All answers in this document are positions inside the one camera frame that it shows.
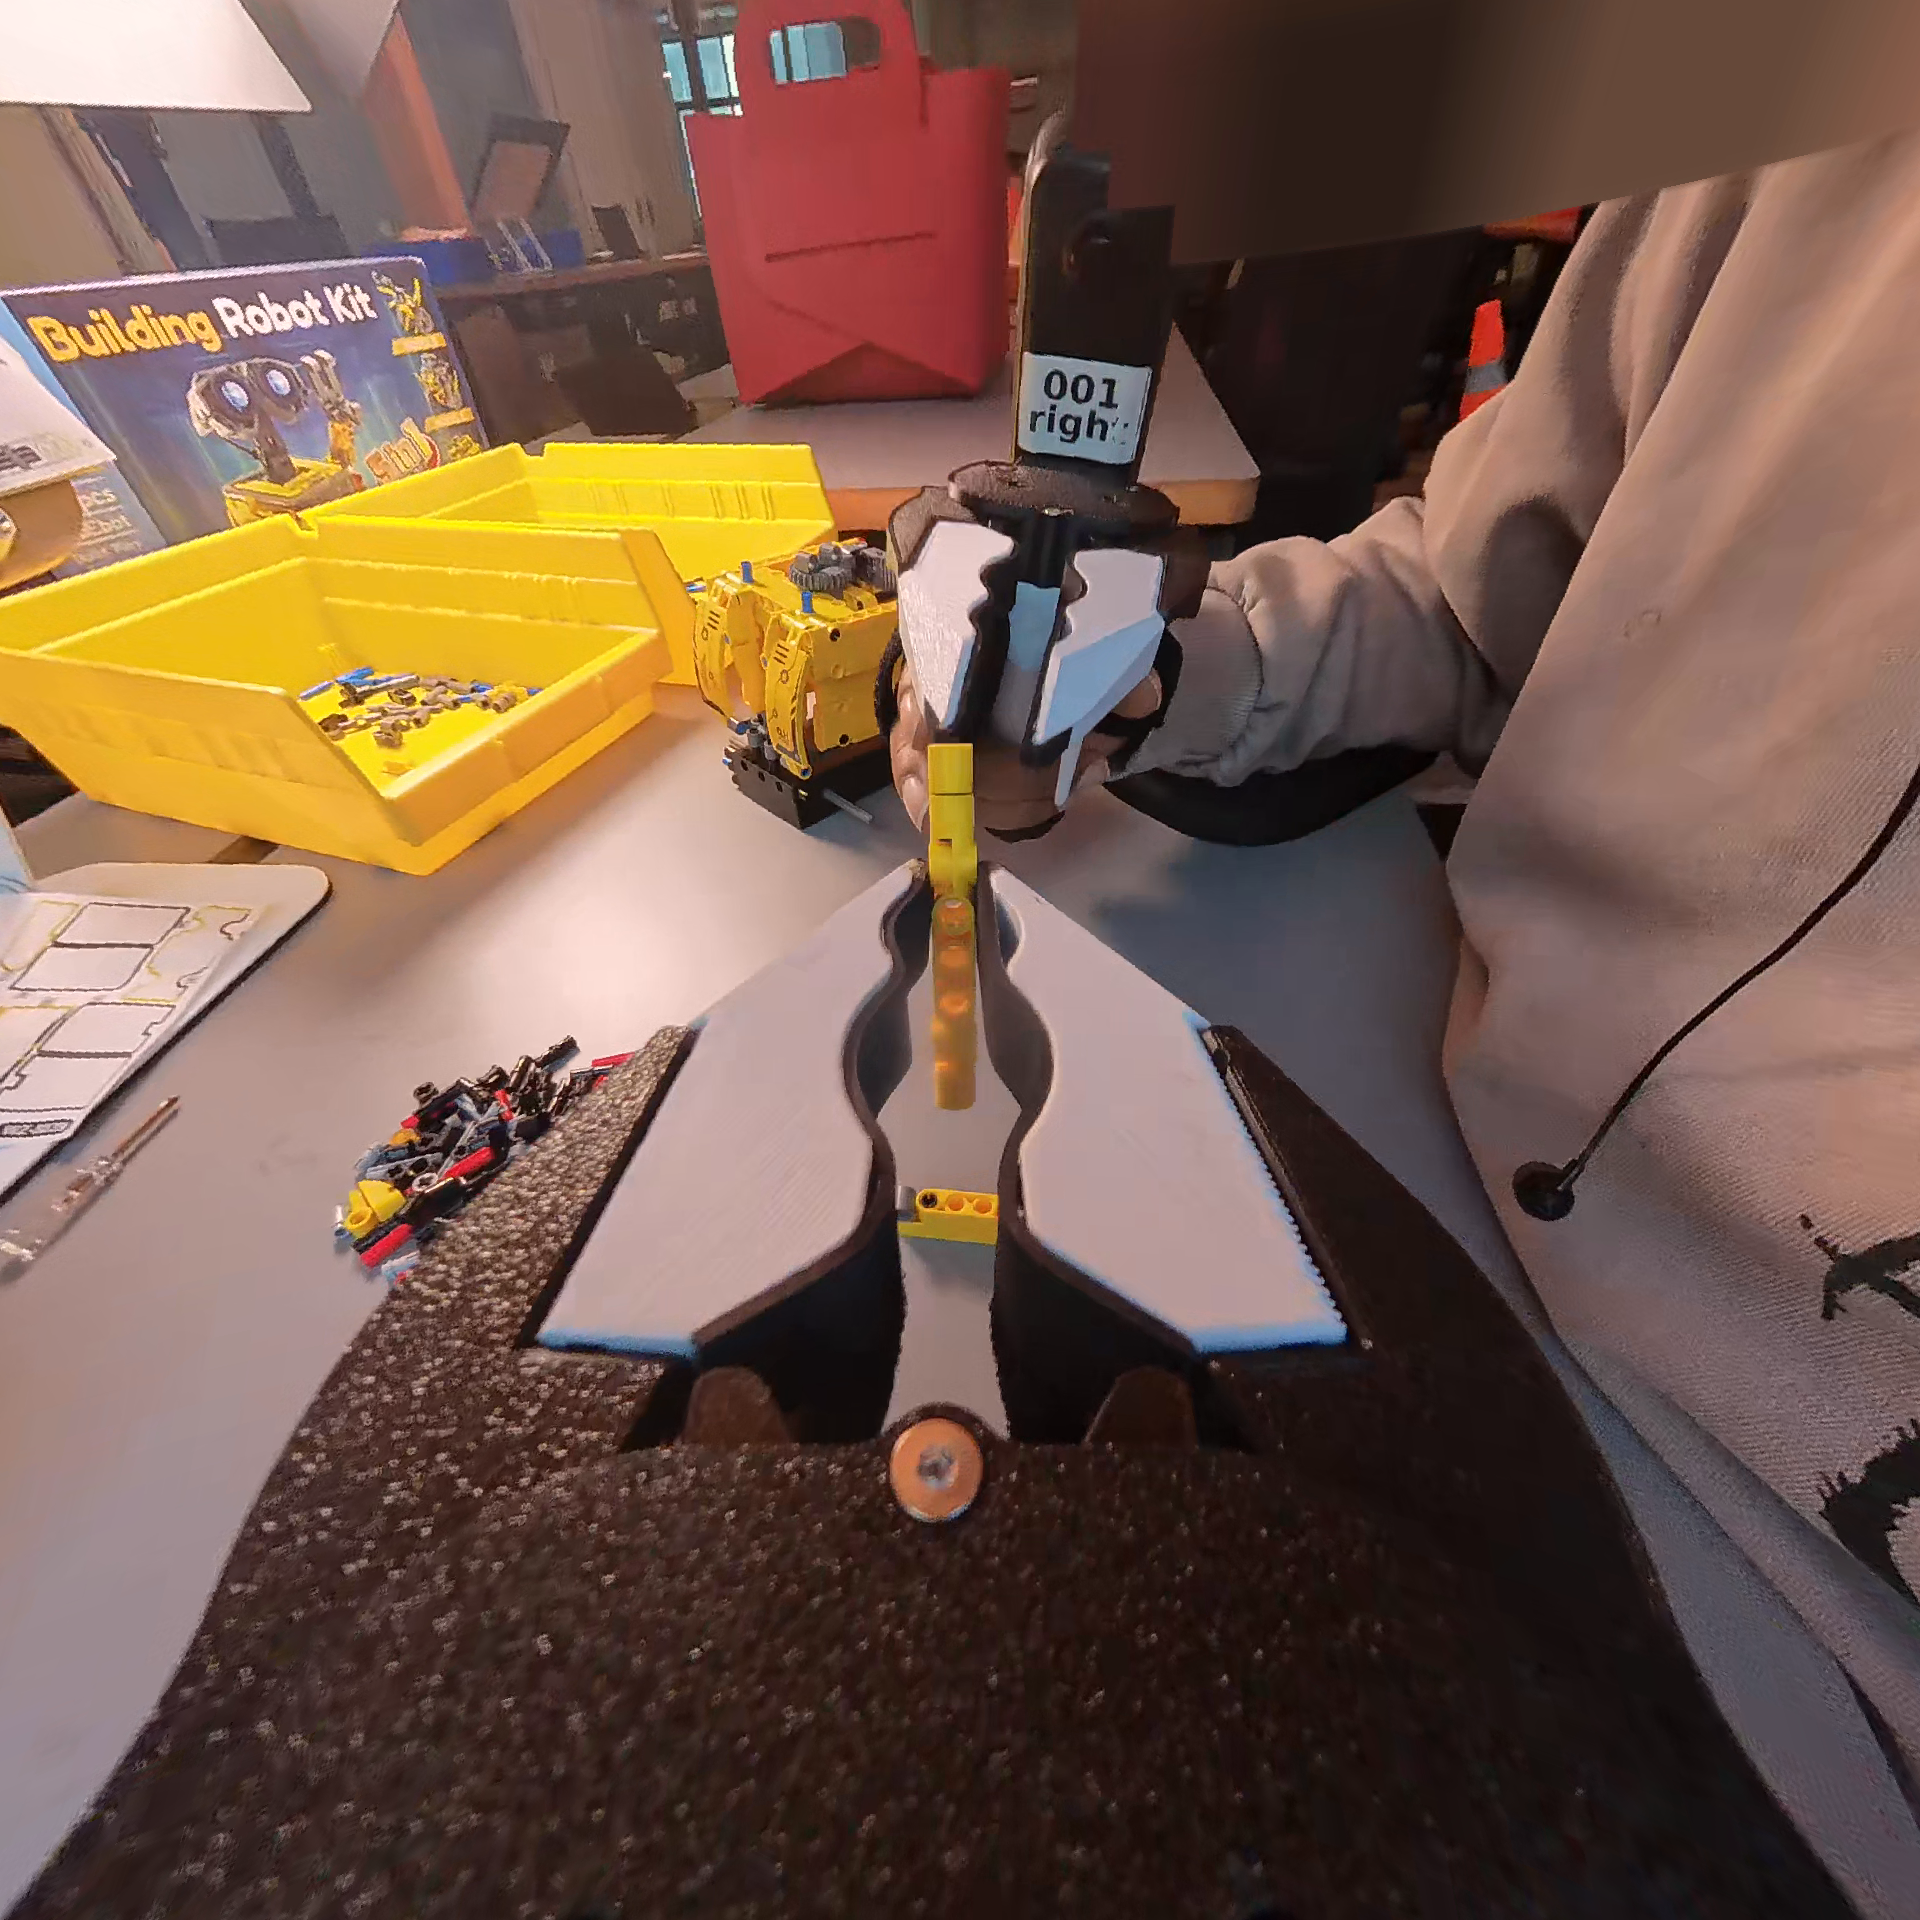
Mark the dark blue toy box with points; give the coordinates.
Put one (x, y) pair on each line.
(149, 435)

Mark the yellow plastic bin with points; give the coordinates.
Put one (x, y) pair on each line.
(600, 495)

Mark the grey desk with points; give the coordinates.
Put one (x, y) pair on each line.
(452, 932)

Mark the yellow bin with divider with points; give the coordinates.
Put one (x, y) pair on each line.
(181, 705)

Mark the long yellow perforated beam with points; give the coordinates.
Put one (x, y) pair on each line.
(956, 974)

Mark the white sticker sheet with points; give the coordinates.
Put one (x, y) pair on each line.
(106, 974)

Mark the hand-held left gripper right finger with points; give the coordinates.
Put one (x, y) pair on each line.
(1172, 1186)

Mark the person's grey hoodie torso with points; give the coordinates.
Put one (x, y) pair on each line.
(1724, 901)

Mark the red felt bag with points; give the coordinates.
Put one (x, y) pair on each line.
(840, 225)

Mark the person's right forearm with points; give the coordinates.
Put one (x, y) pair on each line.
(1319, 645)

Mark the dark grey gear piece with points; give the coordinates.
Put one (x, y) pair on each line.
(821, 567)

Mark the heap of assorted small parts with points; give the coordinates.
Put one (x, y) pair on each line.
(422, 702)

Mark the pile of black red pins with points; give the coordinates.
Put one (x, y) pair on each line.
(452, 1125)

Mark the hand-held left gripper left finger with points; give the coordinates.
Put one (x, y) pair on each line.
(720, 1186)

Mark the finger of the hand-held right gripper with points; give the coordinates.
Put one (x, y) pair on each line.
(945, 615)
(1109, 630)

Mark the short yellow beam with pins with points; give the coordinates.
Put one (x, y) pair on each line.
(954, 1213)

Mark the yellow block robot model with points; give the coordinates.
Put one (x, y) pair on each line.
(797, 662)

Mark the white wooden book stand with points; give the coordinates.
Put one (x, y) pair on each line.
(284, 901)

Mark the person's right hand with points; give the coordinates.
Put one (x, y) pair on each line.
(1013, 810)

